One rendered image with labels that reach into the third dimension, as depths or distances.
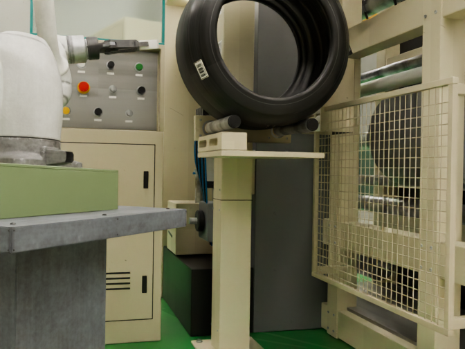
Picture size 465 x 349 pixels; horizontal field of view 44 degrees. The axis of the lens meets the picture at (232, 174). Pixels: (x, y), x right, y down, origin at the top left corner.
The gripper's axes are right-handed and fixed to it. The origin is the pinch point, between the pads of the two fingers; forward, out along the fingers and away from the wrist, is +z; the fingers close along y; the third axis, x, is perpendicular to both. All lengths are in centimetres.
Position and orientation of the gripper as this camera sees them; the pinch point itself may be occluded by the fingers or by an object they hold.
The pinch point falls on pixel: (148, 44)
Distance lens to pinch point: 199.0
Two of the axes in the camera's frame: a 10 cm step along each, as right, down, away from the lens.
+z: 9.5, -1.3, 2.7
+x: 1.2, 9.9, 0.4
